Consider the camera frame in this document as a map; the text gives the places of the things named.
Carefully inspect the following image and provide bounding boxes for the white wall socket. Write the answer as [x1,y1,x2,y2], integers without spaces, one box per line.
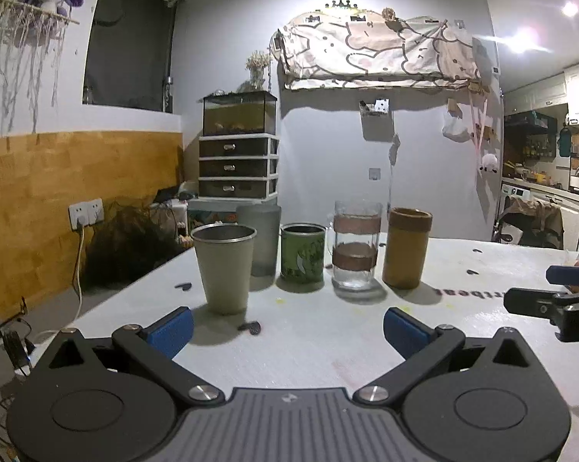
[68,197,104,230]

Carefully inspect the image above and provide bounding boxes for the white washing machine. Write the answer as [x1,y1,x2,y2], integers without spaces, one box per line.
[496,179,579,251]

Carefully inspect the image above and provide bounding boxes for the green printed mug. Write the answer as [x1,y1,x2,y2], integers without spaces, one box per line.
[280,223,334,286]

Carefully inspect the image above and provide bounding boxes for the frosted grey cup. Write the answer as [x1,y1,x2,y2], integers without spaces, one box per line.
[235,203,282,278]

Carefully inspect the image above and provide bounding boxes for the white power cable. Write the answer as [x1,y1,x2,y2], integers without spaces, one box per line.
[29,224,86,342]

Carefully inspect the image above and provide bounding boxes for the beige cup with metal rim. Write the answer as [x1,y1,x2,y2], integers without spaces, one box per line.
[191,224,258,316]

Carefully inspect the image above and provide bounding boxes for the macrame hanging shelf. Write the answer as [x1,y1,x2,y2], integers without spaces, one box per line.
[0,0,81,128]

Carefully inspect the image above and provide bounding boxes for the black device with cables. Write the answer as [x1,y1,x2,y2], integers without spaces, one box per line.
[0,298,36,376]

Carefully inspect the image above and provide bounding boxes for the chair with brown cloth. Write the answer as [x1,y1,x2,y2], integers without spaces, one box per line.
[492,197,564,250]

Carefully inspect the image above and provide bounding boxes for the dark window curtain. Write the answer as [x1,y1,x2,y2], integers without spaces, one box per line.
[83,0,179,113]

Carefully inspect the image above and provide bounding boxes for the dried flowers in vase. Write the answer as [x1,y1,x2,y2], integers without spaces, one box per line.
[245,50,274,91]

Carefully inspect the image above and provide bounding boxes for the printed cartoon cloth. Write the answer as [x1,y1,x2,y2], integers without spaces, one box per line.
[271,10,487,92]

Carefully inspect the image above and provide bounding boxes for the glass fish tank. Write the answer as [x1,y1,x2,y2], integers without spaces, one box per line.
[202,90,278,137]

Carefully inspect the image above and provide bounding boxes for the glass cup with brown bands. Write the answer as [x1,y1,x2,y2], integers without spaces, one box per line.
[332,199,383,291]

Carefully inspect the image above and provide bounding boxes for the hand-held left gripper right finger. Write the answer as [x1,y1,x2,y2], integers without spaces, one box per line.
[354,306,546,403]

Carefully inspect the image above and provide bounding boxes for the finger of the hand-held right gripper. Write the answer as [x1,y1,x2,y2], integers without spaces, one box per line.
[503,287,579,319]
[545,264,579,286]

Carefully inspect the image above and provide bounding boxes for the brown cylindrical cup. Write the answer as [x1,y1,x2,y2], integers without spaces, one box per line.
[382,207,433,290]

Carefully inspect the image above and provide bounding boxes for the white wall pocket holder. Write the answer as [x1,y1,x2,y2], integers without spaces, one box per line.
[359,98,397,142]

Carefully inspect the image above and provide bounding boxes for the white drawer unit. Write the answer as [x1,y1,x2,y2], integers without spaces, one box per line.
[198,134,280,201]

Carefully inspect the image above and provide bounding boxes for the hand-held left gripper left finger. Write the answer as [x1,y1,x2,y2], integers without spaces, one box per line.
[39,306,225,403]

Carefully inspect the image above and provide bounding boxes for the dark dried bush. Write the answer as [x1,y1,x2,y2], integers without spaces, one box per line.
[83,198,186,290]

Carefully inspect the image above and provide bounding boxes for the white hanging bag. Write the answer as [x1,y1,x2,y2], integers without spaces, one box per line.
[442,112,473,144]

